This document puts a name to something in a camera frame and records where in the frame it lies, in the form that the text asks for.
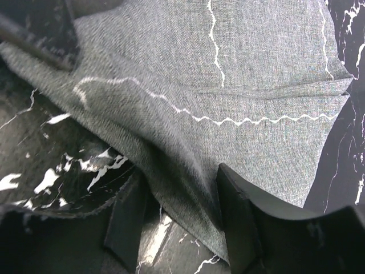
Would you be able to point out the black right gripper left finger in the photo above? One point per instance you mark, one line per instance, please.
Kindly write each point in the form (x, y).
(105, 241)

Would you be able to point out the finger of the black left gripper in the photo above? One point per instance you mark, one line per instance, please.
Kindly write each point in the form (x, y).
(42, 28)

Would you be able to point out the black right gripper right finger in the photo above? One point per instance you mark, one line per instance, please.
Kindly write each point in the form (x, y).
(265, 234)

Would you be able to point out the grey cloth napkin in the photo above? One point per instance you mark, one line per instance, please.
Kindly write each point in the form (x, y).
(179, 87)

